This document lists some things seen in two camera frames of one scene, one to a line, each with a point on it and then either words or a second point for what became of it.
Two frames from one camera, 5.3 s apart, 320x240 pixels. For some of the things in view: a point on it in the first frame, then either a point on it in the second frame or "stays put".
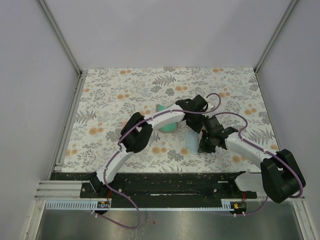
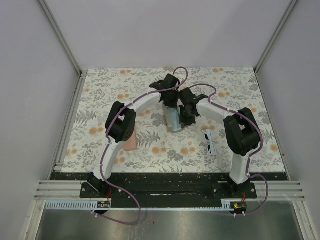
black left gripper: [198, 127] -> [174, 104]
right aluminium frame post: [276, 35] stays put
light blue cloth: [191, 141] -> [174, 117]
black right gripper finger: [204, 146] -> [187, 117]
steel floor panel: [273, 222] stays put
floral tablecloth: [108, 97] stays put
